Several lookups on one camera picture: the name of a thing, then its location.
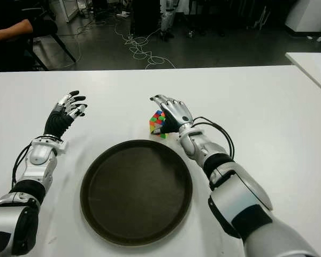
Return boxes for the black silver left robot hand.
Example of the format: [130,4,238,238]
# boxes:
[44,90,88,141]

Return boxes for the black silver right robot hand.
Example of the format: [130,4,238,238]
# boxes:
[149,94,195,134]

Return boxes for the multicoloured Rubik's cube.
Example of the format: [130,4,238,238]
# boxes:
[149,109,170,139]

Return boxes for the dark brown round plate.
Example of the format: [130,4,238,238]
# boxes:
[79,139,194,247]

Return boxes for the black metal chair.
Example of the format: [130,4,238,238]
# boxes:
[26,26,77,72]

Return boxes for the black pillar cabinet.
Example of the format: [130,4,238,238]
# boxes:
[132,0,161,37]

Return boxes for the seated person in black shirt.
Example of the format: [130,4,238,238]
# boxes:
[0,0,58,74]

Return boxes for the white framed panel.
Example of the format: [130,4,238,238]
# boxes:
[48,0,82,24]

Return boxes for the leaning white boards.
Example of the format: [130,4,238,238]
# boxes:
[253,5,271,30]

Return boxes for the white side table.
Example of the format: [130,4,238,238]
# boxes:
[285,52,321,99]

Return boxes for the white cabinet with black base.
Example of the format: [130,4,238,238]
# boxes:
[285,0,321,37]

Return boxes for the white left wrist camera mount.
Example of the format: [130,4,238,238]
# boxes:
[56,140,70,155]

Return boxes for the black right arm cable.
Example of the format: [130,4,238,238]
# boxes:
[192,116,236,161]

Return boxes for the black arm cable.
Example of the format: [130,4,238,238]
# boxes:
[11,140,35,188]
[192,116,236,161]

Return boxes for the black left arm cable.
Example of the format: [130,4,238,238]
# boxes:
[11,140,35,188]

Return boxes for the tangled white floor cable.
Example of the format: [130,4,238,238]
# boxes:
[113,10,177,70]

